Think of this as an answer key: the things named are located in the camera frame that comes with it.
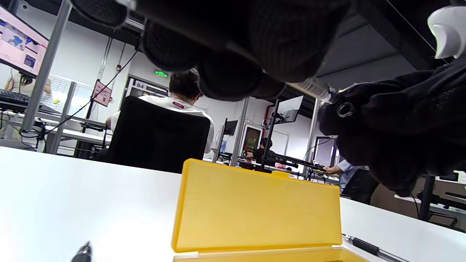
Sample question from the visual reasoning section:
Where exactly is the person's left hand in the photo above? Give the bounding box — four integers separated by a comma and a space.
69, 0, 352, 102

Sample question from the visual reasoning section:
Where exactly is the large pink screen monitor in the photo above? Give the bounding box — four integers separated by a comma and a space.
0, 5, 50, 79

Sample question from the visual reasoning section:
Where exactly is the grey hand controller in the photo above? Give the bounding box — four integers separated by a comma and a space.
427, 5, 466, 59

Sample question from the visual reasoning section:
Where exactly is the small pink screen monitor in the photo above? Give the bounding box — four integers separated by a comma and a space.
91, 79, 113, 108

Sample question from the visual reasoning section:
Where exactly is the yellow plastic pen case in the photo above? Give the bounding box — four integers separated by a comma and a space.
171, 158, 372, 262

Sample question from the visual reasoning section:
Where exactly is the black clear pen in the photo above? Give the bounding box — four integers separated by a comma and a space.
70, 241, 92, 262
341, 233, 412, 262
286, 77, 355, 119

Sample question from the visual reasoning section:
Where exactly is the black keyboard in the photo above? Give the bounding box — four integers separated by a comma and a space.
0, 88, 30, 106

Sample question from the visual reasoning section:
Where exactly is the person's right hand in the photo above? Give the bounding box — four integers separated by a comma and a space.
317, 55, 466, 198

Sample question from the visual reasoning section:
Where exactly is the black mesh office chair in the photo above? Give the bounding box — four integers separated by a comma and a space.
96, 95, 212, 174

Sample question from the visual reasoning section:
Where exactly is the white desk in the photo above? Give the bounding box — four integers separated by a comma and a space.
35, 111, 111, 146

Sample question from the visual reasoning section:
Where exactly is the aluminium frame post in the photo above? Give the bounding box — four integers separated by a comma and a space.
21, 0, 72, 132
230, 98, 250, 167
48, 82, 78, 155

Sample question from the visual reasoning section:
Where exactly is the black hanging cable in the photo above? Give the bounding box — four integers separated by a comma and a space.
18, 49, 141, 140

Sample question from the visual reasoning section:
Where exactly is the monitor on black stand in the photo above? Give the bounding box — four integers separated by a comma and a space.
260, 95, 305, 172

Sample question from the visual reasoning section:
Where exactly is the grey double door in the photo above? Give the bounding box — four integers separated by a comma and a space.
124, 75, 171, 100

